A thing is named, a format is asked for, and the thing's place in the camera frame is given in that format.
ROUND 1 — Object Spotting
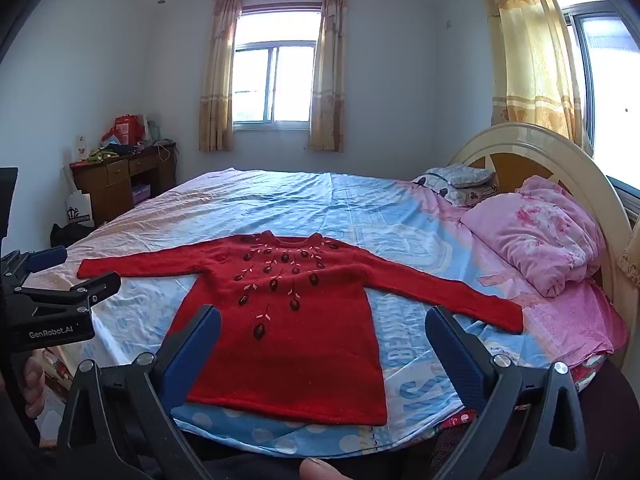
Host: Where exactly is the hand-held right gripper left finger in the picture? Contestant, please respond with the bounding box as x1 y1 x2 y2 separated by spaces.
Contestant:
56 304 222 480

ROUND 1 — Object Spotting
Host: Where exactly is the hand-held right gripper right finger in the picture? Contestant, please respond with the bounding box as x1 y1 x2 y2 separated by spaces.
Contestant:
424 305 590 480

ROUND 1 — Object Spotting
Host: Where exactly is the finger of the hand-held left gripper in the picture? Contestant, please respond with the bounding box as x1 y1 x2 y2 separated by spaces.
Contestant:
0 246 68 286
12 271 122 313

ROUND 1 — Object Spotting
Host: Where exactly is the red knitted sweater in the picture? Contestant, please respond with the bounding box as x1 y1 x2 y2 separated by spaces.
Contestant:
76 230 525 427

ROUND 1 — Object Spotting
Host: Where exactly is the black clothes pile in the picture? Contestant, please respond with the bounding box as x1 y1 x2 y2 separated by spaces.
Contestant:
50 222 96 248

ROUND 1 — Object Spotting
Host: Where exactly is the person's left hand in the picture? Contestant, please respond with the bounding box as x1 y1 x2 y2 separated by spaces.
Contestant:
21 352 53 420

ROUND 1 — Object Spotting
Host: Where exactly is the person's right hand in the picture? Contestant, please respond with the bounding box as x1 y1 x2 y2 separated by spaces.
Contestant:
299 457 346 480

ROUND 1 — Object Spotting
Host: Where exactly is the white paper bag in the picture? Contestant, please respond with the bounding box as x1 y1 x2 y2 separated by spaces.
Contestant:
66 191 96 228

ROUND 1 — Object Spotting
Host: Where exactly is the brown wooden desk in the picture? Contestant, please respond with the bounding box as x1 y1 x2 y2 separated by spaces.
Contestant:
69 141 178 228

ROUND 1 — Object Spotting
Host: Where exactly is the red printed blanket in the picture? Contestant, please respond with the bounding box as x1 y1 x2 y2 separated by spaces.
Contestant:
570 350 626 393

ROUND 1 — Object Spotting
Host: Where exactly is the pink floral quilt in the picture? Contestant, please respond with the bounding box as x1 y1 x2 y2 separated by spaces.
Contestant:
460 175 608 298

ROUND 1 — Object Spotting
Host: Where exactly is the red gift bag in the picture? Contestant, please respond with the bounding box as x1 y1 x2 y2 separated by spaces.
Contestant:
114 114 146 145

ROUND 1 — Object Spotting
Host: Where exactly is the white black-dotted pillow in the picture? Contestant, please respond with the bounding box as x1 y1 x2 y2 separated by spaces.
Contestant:
410 172 498 207

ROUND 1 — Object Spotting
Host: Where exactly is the grey patterned pillow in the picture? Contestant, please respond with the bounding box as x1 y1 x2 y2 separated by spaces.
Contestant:
440 164 496 188

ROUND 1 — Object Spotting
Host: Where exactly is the printed dotted bed sheet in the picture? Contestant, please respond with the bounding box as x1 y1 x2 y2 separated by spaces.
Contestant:
20 167 628 458

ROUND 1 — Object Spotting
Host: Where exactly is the beige lace curtain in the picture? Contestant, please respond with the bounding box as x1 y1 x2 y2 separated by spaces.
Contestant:
619 220 640 288

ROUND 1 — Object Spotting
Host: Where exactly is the cream bed headboard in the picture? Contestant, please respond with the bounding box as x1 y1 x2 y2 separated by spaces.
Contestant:
448 122 633 361

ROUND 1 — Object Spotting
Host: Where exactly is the yellow curtain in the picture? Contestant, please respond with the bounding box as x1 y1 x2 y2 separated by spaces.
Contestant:
475 0 593 153

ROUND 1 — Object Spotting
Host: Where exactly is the large window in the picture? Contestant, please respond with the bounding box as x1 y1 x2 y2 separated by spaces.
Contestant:
542 0 640 196

